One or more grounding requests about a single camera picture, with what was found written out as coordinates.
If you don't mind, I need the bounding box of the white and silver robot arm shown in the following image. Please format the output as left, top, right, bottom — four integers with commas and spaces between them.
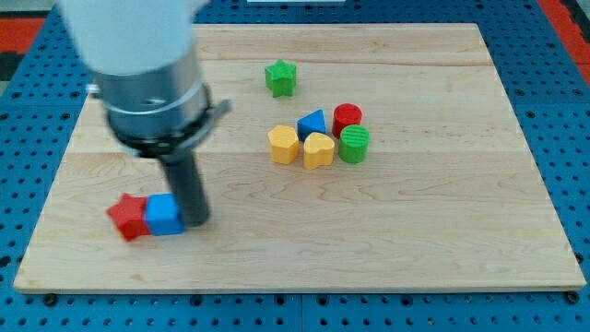
57, 0, 230, 159

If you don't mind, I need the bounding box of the blue triangle block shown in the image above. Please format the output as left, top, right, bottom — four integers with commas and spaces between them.
297, 109, 326, 142

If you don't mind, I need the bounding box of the blue cube block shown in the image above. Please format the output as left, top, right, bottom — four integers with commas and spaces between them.
145, 193, 184, 236

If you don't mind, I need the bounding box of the yellow pentagon block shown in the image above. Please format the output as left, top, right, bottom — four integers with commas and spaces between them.
267, 125, 299, 164

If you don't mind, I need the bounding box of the yellow heart block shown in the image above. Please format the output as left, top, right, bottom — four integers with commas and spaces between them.
303, 132, 336, 170

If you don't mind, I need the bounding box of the wooden board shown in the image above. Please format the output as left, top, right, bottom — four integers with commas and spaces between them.
14, 23, 585, 294

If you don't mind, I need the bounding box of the green cylinder block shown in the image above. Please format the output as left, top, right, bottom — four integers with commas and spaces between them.
338, 124, 371, 164

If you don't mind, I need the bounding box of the red cylinder block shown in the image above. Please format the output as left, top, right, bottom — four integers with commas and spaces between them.
332, 103, 363, 139

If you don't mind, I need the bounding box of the green star block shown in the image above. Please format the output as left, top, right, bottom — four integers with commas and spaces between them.
265, 59, 297, 98

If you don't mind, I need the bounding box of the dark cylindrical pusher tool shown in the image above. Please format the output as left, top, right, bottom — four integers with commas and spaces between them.
158, 152, 210, 227

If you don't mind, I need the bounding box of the red star block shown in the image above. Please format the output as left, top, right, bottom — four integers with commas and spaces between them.
106, 193, 151, 242

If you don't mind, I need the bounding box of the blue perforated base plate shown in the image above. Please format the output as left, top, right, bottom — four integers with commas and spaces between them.
1, 0, 589, 331

